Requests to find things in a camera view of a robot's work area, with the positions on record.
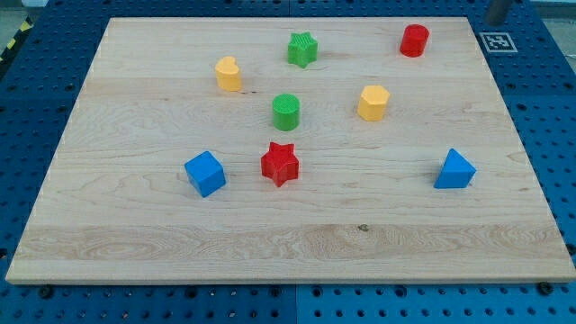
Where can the red cylinder block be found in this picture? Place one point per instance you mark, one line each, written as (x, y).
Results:
(414, 40)

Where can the red star block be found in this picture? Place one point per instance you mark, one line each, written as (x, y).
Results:
(280, 164)

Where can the green star block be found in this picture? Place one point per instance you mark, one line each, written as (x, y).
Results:
(302, 49)

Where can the green cylinder block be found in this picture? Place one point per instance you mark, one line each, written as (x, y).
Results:
(286, 112)

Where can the blue cube block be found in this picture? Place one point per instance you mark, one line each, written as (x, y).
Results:
(205, 173)

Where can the wooden board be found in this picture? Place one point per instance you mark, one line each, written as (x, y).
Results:
(116, 205)

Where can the yellow hexagon block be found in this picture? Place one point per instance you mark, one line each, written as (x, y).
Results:
(373, 103)

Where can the yellow heart block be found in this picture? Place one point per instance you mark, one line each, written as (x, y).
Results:
(228, 74)

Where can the blue triangle block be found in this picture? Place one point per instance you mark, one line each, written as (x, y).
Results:
(456, 172)

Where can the white fiducial marker tag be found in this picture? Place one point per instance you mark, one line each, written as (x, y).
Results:
(498, 42)

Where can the grey pusher rod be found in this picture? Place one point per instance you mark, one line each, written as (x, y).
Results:
(497, 12)

